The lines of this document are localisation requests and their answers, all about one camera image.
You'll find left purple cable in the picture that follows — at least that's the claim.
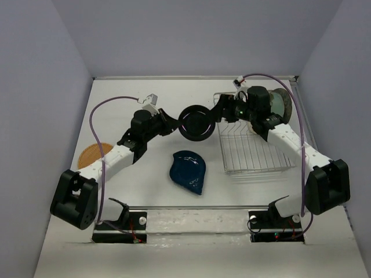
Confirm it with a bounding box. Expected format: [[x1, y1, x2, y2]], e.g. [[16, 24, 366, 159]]
[[89, 97, 143, 243]]

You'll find grey deer pattern plate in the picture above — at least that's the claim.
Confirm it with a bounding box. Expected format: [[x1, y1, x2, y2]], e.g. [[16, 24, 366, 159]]
[[273, 88, 293, 124]]

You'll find teal flower plate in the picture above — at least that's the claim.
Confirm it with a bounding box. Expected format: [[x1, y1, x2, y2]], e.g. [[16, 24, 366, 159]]
[[270, 91, 285, 117]]

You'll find dark blue leaf-shaped plate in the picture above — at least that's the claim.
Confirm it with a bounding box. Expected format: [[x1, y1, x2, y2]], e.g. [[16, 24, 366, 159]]
[[169, 150, 206, 196]]

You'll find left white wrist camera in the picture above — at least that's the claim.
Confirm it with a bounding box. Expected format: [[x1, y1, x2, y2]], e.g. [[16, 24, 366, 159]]
[[137, 94, 158, 114]]

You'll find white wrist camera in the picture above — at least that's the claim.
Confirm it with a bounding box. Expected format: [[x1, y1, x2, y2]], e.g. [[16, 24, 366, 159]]
[[233, 75, 248, 99], [137, 94, 158, 114]]

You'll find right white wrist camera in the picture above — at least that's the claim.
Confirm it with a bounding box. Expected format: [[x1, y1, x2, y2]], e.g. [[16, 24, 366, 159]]
[[233, 75, 248, 99]]

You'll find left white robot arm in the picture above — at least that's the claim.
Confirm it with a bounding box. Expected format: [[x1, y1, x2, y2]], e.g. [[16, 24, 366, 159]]
[[50, 109, 181, 230]]

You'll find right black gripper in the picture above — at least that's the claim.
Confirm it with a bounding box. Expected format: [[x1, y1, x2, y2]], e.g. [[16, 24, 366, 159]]
[[205, 93, 257, 123]]

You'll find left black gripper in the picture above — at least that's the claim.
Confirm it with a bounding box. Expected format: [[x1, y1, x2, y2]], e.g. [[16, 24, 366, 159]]
[[143, 108, 181, 142]]

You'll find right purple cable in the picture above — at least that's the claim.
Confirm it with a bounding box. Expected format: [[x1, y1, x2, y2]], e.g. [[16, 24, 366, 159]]
[[242, 72, 315, 239]]

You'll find black round plate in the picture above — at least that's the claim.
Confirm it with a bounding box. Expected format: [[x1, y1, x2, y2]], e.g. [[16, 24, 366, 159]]
[[178, 105, 215, 142]]

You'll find metal wire dish rack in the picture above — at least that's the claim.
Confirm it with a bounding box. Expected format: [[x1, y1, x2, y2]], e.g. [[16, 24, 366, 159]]
[[213, 92, 296, 175]]

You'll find purple cable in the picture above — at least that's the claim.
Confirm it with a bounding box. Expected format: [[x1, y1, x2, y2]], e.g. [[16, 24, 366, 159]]
[[242, 72, 315, 239], [89, 97, 143, 243]]

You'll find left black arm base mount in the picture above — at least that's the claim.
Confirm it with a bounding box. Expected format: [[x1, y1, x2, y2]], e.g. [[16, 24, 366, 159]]
[[91, 197, 148, 244]]

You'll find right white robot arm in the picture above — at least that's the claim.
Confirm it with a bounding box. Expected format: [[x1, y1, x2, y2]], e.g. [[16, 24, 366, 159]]
[[212, 86, 350, 227]]

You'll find orange woven pattern plate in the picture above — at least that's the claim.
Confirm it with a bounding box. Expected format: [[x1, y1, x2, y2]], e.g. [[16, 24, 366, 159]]
[[77, 144, 101, 169]]

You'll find cream round plate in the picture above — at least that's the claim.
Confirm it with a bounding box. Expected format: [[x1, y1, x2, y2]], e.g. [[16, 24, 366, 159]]
[[247, 122, 256, 134]]

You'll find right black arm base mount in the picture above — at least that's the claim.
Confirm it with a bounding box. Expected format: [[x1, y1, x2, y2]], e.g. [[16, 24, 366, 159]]
[[246, 196, 305, 243]]

